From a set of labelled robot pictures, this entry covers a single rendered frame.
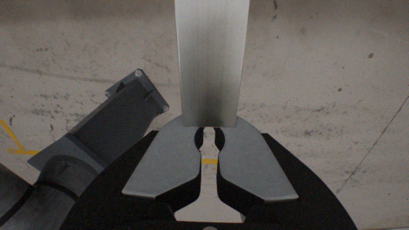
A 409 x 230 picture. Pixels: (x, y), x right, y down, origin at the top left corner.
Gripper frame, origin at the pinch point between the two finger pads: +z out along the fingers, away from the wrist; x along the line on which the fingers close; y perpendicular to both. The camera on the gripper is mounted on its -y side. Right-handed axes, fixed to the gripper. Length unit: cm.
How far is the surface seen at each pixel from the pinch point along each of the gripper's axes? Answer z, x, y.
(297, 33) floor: 83, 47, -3
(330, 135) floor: 85, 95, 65
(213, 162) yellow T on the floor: 85, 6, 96
